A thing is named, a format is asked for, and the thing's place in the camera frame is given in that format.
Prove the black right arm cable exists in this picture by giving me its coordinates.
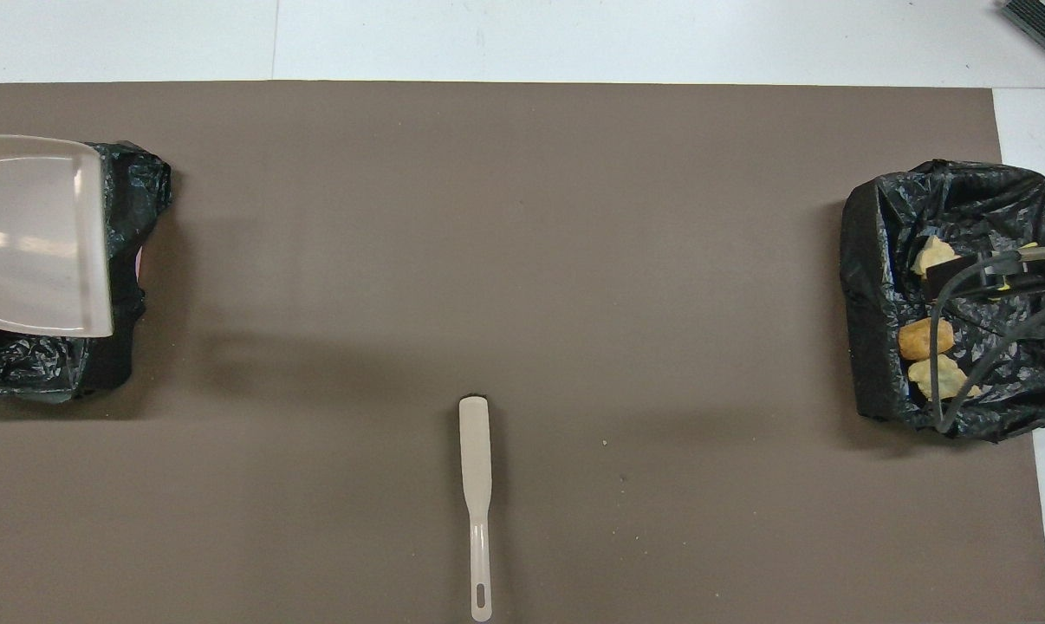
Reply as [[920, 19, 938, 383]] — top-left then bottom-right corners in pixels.
[[929, 250, 1045, 434]]

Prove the black bag lined bin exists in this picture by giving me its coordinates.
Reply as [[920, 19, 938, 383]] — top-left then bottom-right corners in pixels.
[[839, 159, 1045, 443], [0, 141, 172, 405]]

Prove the beige plastic dustpan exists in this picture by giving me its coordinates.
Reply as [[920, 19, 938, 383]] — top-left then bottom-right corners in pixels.
[[0, 134, 114, 339]]

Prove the brown croquette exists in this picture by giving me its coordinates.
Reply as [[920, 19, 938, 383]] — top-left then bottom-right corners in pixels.
[[899, 317, 956, 361]]

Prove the striped shell shaped bread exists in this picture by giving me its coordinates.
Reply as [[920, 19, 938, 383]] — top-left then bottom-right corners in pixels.
[[912, 236, 961, 276]]

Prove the brown table mat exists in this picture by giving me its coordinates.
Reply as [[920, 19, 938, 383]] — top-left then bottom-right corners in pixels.
[[0, 81, 1045, 624]]

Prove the beige brush handle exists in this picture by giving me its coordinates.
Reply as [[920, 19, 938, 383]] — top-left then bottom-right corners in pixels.
[[458, 395, 495, 622]]

